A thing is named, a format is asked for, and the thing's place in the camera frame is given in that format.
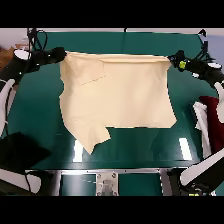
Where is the cream T-shirt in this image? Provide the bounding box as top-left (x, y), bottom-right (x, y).
top-left (58, 50), bottom-right (178, 155)

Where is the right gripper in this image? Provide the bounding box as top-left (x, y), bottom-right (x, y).
top-left (167, 49), bottom-right (188, 70)

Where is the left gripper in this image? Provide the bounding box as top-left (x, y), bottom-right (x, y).
top-left (48, 46), bottom-right (67, 65)

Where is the silver frame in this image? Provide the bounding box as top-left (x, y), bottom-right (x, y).
top-left (24, 166), bottom-right (224, 197)

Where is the white garment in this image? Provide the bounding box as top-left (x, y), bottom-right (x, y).
top-left (192, 101), bottom-right (213, 160)

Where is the black garment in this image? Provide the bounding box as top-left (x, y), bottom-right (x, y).
top-left (0, 131), bottom-right (52, 175)

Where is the black cable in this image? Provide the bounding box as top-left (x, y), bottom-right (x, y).
top-left (27, 28), bottom-right (49, 53)
top-left (197, 28), bottom-right (215, 63)

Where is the dark red garment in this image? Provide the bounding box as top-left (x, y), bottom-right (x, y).
top-left (198, 95), bottom-right (224, 155)

